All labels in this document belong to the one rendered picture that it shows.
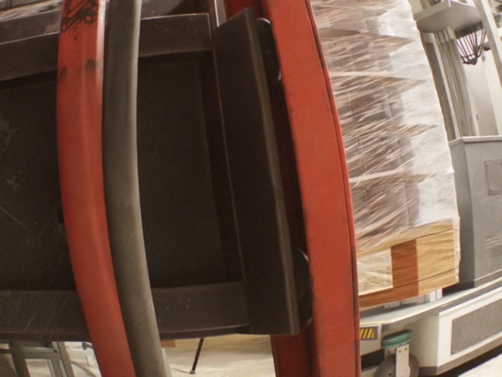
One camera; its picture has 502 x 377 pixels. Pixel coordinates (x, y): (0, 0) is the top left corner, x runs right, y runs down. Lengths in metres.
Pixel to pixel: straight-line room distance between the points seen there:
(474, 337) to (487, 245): 0.35
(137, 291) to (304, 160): 0.28
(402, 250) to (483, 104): 2.89
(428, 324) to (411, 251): 1.13
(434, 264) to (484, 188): 1.29
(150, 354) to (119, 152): 0.19
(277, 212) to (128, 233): 0.25
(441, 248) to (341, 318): 0.41
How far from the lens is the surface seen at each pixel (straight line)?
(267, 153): 0.92
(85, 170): 0.85
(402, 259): 1.29
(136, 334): 0.73
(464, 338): 2.40
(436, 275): 1.28
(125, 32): 0.71
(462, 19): 3.67
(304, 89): 0.92
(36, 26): 1.05
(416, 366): 2.38
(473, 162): 2.53
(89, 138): 0.86
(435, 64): 3.84
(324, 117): 0.93
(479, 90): 4.14
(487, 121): 4.12
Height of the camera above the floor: 0.55
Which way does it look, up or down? 6 degrees up
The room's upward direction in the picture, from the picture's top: 8 degrees counter-clockwise
